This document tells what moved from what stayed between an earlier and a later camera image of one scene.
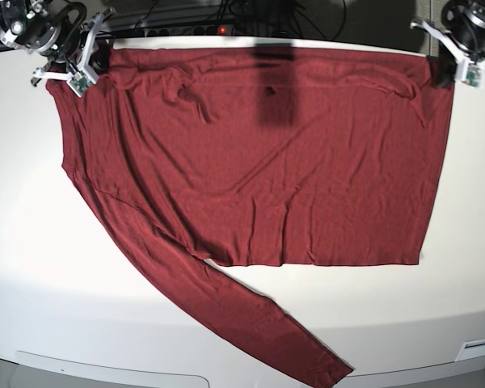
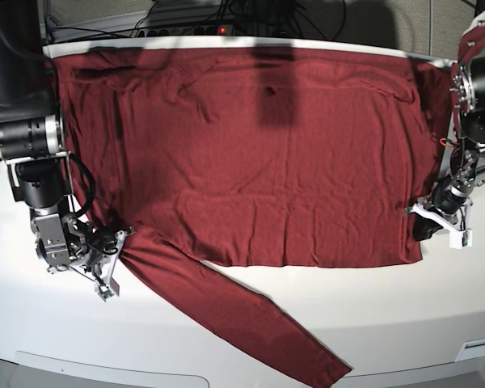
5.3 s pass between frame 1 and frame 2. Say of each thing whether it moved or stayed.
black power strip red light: stayed
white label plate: stayed
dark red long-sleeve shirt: stayed
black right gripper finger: moved
